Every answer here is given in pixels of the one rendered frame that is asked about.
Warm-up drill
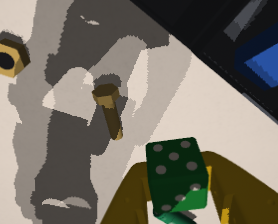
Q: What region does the yellow hex nut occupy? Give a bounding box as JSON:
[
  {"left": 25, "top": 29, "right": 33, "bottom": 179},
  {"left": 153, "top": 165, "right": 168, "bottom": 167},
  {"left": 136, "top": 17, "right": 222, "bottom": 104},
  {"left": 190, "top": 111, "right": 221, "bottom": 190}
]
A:
[{"left": 0, "top": 39, "right": 30, "bottom": 78}]

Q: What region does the brown cylinder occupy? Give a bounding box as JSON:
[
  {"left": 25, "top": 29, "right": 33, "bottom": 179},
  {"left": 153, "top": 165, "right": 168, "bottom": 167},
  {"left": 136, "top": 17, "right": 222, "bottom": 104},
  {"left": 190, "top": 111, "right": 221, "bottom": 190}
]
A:
[{"left": 92, "top": 83, "right": 123, "bottom": 140}]

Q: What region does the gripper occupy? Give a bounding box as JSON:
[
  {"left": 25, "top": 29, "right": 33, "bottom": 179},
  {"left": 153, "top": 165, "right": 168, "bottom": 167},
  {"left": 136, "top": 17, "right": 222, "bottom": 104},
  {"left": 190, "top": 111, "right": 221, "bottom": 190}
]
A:
[{"left": 100, "top": 151, "right": 278, "bottom": 224}]

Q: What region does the green die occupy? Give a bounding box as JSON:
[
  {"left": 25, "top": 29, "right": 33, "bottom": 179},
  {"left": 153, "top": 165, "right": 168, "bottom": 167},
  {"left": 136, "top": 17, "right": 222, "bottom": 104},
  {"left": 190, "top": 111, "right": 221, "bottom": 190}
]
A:
[{"left": 145, "top": 137, "right": 209, "bottom": 214}]

